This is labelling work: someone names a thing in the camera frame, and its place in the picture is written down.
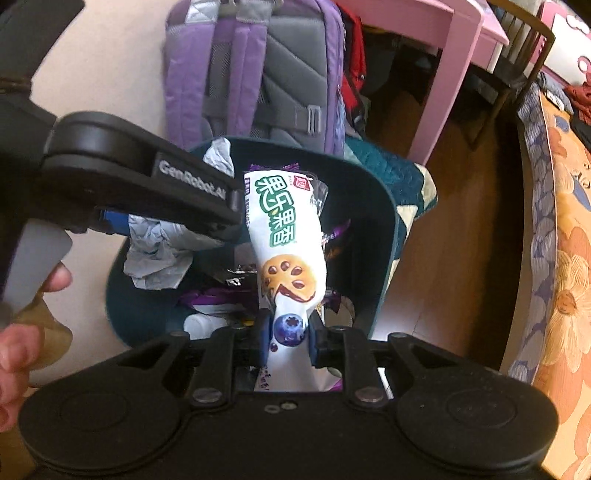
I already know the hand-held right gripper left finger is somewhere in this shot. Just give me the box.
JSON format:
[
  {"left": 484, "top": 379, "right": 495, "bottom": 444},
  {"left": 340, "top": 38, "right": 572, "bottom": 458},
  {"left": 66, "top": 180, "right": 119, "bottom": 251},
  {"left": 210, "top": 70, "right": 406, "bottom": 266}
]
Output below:
[{"left": 115, "top": 308, "right": 271, "bottom": 409}]

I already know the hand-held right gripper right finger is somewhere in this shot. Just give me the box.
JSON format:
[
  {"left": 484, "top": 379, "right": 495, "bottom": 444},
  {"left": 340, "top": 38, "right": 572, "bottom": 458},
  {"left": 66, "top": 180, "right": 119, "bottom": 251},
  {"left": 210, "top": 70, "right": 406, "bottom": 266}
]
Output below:
[{"left": 308, "top": 311, "right": 467, "bottom": 409}]

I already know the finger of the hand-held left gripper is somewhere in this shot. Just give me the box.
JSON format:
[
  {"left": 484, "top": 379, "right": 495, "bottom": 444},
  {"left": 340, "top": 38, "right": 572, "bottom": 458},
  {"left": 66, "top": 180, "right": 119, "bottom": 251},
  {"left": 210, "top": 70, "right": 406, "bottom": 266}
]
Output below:
[{"left": 182, "top": 213, "right": 243, "bottom": 243}]

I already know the silver wrapper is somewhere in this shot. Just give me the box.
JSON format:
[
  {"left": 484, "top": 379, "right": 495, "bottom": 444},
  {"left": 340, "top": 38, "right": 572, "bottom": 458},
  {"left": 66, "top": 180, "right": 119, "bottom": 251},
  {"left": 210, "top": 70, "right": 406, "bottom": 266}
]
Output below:
[{"left": 212, "top": 263, "right": 259, "bottom": 289}]

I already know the white cookie packet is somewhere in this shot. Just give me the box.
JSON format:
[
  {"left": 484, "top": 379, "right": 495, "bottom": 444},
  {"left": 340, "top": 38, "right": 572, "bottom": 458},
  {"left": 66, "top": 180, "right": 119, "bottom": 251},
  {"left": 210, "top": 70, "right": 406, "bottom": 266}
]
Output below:
[{"left": 242, "top": 162, "right": 345, "bottom": 393}]

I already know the purple snack bag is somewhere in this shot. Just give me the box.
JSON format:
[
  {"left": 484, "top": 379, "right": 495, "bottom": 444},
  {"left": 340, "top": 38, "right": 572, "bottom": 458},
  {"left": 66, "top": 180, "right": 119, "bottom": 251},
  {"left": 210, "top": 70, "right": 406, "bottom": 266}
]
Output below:
[{"left": 179, "top": 220, "right": 355, "bottom": 321}]

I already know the grey tissue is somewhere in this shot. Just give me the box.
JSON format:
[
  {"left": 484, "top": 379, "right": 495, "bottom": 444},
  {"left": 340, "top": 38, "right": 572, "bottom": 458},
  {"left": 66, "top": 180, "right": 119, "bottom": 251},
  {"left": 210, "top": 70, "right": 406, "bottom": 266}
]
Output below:
[{"left": 124, "top": 213, "right": 227, "bottom": 291}]

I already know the white tissue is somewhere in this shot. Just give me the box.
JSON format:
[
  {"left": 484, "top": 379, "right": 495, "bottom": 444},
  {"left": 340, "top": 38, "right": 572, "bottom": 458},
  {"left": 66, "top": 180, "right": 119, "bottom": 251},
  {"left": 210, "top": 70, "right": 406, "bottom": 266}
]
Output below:
[{"left": 202, "top": 137, "right": 236, "bottom": 178}]

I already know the dark teal bin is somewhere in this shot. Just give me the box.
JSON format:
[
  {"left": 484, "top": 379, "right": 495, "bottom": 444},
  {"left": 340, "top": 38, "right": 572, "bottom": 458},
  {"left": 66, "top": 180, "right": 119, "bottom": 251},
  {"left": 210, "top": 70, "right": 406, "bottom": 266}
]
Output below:
[{"left": 105, "top": 136, "right": 400, "bottom": 349}]

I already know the person's left hand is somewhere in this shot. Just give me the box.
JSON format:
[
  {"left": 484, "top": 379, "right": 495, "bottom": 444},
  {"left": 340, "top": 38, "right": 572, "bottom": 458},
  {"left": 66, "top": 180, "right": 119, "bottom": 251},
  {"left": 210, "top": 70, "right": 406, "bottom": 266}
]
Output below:
[{"left": 0, "top": 261, "right": 75, "bottom": 432}]

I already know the purple grey backpack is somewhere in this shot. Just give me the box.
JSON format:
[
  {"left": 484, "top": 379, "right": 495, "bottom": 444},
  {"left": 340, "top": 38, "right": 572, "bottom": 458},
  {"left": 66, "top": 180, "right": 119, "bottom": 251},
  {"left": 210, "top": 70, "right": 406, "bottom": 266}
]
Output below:
[{"left": 164, "top": 0, "right": 347, "bottom": 155}]

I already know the teal quilted blanket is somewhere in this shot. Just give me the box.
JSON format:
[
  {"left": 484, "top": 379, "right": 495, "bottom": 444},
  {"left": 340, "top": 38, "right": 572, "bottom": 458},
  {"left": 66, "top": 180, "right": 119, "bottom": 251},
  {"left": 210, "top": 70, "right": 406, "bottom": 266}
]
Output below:
[{"left": 344, "top": 136, "right": 438, "bottom": 296}]

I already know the pink table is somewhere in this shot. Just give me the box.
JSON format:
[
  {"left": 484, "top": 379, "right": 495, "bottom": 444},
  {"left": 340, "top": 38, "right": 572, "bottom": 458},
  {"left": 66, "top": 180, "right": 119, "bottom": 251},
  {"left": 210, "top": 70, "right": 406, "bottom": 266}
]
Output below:
[{"left": 342, "top": 0, "right": 511, "bottom": 164}]

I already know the floral blanket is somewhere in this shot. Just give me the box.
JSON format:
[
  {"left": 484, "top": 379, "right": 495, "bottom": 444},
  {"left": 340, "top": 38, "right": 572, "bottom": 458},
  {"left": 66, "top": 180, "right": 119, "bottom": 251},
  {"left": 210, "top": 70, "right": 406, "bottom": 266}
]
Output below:
[{"left": 505, "top": 83, "right": 591, "bottom": 480}]

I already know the black chair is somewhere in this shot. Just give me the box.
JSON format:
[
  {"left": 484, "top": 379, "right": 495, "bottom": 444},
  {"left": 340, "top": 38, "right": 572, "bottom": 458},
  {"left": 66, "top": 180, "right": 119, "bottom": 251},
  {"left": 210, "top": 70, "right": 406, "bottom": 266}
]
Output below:
[{"left": 466, "top": 0, "right": 557, "bottom": 148}]

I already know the dark red cloth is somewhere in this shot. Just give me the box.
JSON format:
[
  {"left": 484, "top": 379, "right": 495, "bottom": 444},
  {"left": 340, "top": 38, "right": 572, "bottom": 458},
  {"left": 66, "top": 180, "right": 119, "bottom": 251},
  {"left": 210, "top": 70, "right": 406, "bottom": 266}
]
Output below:
[{"left": 566, "top": 80, "right": 591, "bottom": 125}]

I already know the pink white box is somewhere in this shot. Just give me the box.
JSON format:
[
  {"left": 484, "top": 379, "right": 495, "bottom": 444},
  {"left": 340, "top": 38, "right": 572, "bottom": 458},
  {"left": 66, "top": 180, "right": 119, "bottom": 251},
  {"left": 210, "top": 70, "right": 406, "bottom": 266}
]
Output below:
[{"left": 538, "top": 0, "right": 591, "bottom": 81}]

